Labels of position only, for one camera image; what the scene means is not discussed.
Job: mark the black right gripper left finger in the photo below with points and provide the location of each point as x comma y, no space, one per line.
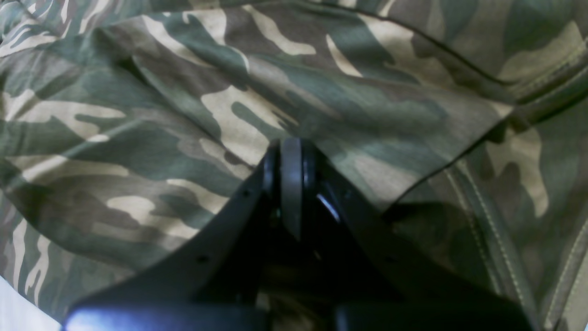
209,284

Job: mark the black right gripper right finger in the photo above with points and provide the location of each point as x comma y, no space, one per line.
382,282

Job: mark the camouflage T-shirt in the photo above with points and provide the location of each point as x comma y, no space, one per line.
126,125

